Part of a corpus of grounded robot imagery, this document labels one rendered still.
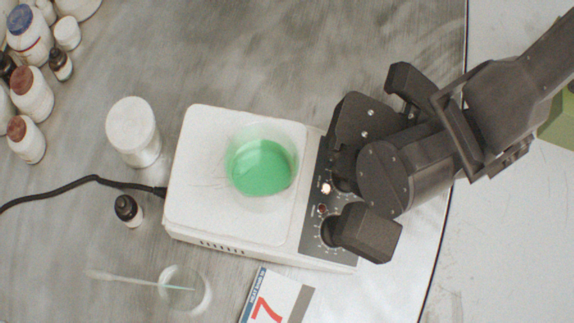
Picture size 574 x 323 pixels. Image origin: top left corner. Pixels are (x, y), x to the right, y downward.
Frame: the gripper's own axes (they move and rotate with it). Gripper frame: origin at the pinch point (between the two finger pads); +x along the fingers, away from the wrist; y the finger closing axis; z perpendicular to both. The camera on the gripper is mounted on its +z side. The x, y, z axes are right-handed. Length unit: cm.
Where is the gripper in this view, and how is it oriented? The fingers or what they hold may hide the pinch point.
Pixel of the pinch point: (362, 166)
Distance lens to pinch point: 71.2
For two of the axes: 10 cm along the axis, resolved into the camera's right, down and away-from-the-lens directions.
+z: -7.8, -4.7, -4.1
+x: -5.2, 1.3, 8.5
